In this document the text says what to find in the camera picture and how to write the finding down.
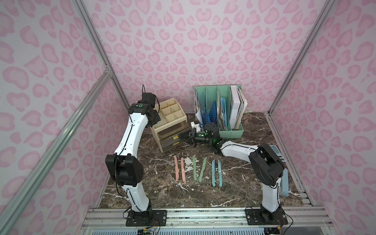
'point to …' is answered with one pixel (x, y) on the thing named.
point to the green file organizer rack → (221, 105)
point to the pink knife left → (176, 170)
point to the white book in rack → (235, 105)
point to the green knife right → (203, 169)
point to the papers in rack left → (197, 109)
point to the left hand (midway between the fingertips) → (154, 120)
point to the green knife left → (194, 168)
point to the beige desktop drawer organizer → (173, 123)
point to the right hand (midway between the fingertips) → (177, 138)
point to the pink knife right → (183, 175)
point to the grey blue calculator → (277, 152)
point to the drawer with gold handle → (173, 131)
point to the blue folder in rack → (223, 104)
